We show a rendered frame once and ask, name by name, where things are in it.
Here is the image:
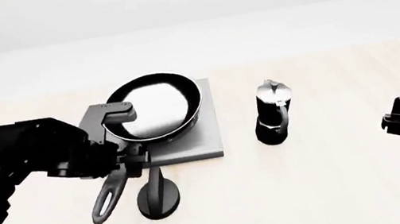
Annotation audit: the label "black moka pot silver lid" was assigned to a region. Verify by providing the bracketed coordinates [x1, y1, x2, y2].
[247, 75, 302, 149]

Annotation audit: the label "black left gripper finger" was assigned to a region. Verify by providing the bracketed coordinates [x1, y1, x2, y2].
[116, 143, 153, 180]
[76, 98, 142, 147]

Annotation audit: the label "grey square stove plate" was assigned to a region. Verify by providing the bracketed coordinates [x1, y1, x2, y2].
[74, 76, 227, 180]

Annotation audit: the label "black frying pan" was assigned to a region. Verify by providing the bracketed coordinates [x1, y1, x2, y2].
[70, 65, 222, 224]

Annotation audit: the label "black stove knob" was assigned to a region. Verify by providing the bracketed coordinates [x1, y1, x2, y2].
[131, 161, 186, 223]

